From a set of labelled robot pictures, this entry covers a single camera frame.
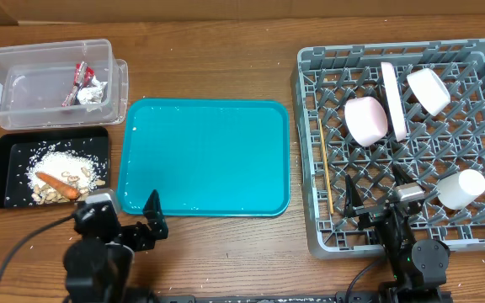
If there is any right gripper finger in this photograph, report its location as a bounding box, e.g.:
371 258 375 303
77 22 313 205
392 164 414 186
344 175 364 217

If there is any orange carrot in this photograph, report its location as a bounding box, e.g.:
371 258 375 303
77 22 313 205
35 172 81 200

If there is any white round plate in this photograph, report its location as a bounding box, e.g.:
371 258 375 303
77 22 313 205
381 62 408 141

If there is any white paper cup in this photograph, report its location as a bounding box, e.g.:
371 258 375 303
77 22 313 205
436 169 485 210

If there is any pink bowl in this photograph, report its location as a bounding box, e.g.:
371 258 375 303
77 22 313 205
344 97 388 147

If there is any wooden chopstick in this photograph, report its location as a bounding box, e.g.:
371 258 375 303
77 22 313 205
317 117 334 215

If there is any white bowl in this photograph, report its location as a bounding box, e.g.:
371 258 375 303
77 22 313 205
407 68 450 116

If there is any aluminium foil ball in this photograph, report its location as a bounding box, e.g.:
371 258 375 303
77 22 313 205
77 77 108 104

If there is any red snack wrapper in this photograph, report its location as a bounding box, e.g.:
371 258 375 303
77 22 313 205
61 61 94 107

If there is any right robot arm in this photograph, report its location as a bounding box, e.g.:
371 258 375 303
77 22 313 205
336 165 453 303

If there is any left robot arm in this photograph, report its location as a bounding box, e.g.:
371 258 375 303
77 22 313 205
63 189 168 302

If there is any grey dishwasher rack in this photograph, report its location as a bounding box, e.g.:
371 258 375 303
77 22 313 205
292 39 485 259

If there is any pile of rice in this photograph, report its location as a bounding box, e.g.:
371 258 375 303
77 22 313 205
24 143 109 189

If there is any pile of peanut shells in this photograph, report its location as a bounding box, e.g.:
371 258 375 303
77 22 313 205
28 167 108 205

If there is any black tray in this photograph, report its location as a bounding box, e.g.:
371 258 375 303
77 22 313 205
0 126 110 209

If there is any teal serving tray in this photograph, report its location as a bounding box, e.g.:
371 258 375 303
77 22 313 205
116 98 290 217

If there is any clear plastic bin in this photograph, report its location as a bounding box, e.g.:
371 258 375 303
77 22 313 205
0 39 129 130

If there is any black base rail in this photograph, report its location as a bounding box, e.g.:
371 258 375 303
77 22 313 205
61 290 454 303

